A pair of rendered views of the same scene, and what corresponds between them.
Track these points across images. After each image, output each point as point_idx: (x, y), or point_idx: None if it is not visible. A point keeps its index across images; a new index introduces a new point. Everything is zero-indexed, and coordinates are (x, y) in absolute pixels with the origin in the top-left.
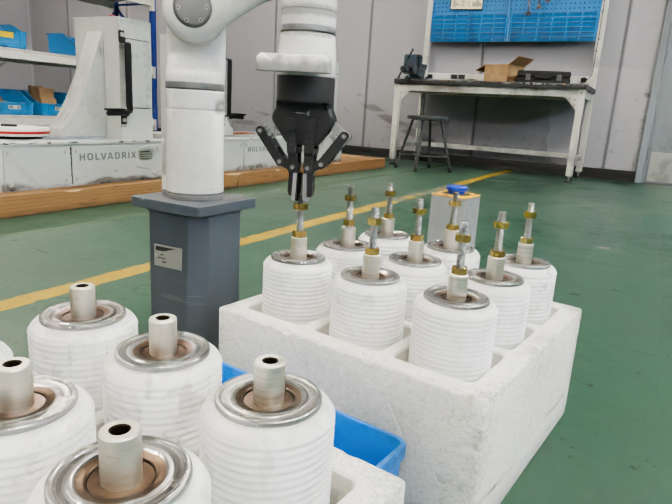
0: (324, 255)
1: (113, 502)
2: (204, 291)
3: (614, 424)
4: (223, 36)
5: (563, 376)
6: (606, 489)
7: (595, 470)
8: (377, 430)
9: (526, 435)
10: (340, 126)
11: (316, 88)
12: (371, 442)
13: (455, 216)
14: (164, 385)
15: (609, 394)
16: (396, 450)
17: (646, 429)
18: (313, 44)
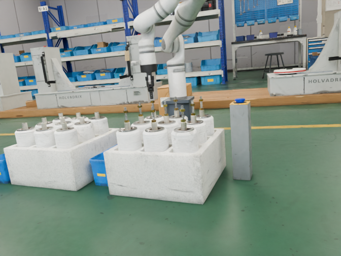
0: (157, 117)
1: (39, 129)
2: None
3: (202, 216)
4: (181, 48)
5: (185, 181)
6: (147, 213)
7: (159, 211)
8: None
9: (145, 184)
10: (149, 78)
11: (141, 68)
12: None
13: (192, 109)
14: (72, 126)
15: (236, 215)
16: (104, 160)
17: (204, 223)
18: (139, 57)
